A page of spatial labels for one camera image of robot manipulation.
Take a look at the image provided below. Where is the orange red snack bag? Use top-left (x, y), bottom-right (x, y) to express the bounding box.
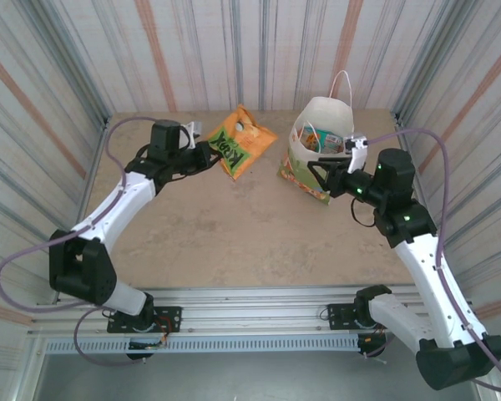
top-left (301, 124), bottom-right (321, 152)

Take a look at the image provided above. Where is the orange green Krax snack bag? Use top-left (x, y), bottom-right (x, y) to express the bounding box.
top-left (206, 104), bottom-right (279, 182)

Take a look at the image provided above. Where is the white printed paper bag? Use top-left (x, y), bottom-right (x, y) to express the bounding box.
top-left (276, 70), bottom-right (356, 206)

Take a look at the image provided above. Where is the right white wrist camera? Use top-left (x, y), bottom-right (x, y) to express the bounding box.
top-left (342, 132), bottom-right (369, 174)

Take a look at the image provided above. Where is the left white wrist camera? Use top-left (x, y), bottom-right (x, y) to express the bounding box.
top-left (180, 120), bottom-right (204, 150)

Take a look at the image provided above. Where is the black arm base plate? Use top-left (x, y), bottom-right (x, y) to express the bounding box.
top-left (106, 306), bottom-right (183, 334)
top-left (325, 302), bottom-right (403, 332)

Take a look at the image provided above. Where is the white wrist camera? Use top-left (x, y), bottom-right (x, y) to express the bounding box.
top-left (342, 132), bottom-right (369, 174)
top-left (180, 120), bottom-right (204, 150)

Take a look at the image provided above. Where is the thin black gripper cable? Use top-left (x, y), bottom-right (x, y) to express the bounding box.
top-left (349, 196), bottom-right (377, 229)

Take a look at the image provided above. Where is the aluminium rail frame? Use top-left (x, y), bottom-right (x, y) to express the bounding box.
top-left (27, 286), bottom-right (484, 340)

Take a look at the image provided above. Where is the metal table edge rail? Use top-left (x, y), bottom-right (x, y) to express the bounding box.
top-left (75, 118), bottom-right (110, 222)
top-left (393, 111), bottom-right (448, 262)

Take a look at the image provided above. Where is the slotted grey cable duct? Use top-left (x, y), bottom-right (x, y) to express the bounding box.
top-left (43, 336), bottom-right (361, 355)

